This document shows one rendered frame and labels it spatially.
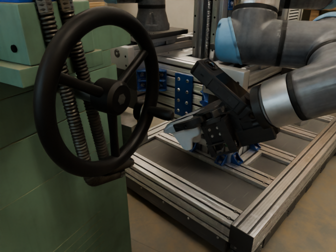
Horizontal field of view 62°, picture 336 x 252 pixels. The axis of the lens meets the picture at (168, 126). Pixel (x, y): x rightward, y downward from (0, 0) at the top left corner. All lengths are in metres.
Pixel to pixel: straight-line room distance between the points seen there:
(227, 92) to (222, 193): 0.81
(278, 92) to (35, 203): 0.54
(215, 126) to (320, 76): 0.17
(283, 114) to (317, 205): 1.24
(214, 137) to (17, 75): 0.33
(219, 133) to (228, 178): 0.84
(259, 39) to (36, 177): 0.52
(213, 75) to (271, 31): 0.11
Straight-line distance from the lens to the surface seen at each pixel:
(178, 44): 1.32
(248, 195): 1.24
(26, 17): 0.48
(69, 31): 0.41
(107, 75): 0.75
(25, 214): 0.70
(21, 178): 0.66
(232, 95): 0.46
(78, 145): 0.55
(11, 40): 0.51
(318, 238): 1.47
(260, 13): 0.50
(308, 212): 1.58
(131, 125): 0.82
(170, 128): 0.52
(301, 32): 0.49
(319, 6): 0.96
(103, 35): 0.73
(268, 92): 0.43
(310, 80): 0.41
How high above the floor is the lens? 0.98
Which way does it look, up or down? 26 degrees down
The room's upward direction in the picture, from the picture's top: straight up
